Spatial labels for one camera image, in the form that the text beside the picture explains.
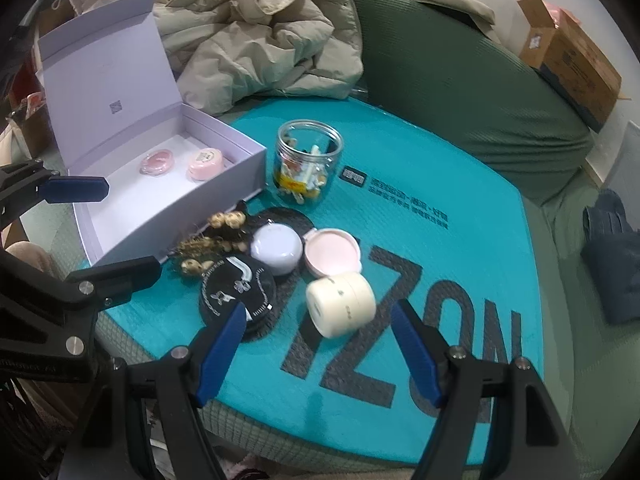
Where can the white board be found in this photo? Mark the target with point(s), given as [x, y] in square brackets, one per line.
[627, 160]

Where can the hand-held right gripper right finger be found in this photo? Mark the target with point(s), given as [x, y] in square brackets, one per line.
[415, 355]

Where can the open plain cardboard box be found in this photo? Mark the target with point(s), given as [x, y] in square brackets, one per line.
[35, 130]

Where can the black round jar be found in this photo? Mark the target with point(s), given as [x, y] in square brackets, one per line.
[235, 285]

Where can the dark blue cloth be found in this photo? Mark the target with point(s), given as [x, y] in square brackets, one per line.
[612, 260]

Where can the lavender round case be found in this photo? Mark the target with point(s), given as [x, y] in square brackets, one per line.
[277, 250]

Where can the pink round compact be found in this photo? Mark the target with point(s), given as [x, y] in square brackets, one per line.
[205, 164]

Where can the teal printed mat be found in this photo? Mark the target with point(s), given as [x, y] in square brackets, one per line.
[450, 170]

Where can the dark green ribbed cushion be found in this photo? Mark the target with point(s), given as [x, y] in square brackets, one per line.
[450, 75]

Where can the printed brown cardboard box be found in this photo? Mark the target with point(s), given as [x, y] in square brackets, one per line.
[575, 60]

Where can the pale pink round case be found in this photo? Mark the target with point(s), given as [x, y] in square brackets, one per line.
[332, 252]

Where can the red bag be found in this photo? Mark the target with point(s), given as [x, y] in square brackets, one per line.
[22, 80]

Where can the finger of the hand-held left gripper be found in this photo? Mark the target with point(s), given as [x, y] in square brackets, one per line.
[125, 272]
[80, 188]

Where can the cream round jar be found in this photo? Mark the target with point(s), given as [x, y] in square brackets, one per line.
[340, 305]

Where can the lavender hinged gift box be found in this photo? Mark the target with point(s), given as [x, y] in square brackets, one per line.
[110, 60]

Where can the light green sofa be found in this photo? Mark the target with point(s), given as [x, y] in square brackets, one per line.
[575, 385]

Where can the clear glass jar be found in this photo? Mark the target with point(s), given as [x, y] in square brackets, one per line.
[307, 160]

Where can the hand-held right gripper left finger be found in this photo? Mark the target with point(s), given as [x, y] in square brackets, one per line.
[220, 355]

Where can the beige flower hair clip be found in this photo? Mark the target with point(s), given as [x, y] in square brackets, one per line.
[192, 265]
[227, 220]

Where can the beige puffer jacket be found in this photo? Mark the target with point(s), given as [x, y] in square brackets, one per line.
[250, 25]

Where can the translucent pink round case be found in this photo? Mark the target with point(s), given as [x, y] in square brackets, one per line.
[157, 161]

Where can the beige cloth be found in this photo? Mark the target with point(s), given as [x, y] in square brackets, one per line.
[455, 2]

